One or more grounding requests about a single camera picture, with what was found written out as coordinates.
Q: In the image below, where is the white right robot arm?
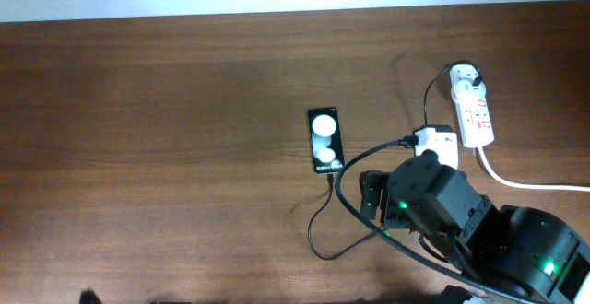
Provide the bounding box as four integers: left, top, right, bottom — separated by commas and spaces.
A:
360, 151, 589, 303

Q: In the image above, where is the white USB charger adapter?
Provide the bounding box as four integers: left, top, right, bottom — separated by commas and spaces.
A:
451, 76, 487, 104

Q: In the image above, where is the white power strip cord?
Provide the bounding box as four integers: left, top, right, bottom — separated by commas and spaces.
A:
474, 146, 590, 193

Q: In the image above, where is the black smartphone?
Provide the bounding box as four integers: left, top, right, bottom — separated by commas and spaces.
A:
307, 107, 346, 175

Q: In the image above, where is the white power strip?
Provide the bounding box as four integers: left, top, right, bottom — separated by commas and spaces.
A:
450, 64, 494, 148

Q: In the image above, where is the black USB charging cable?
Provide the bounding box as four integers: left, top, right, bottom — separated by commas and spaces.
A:
306, 59, 484, 262

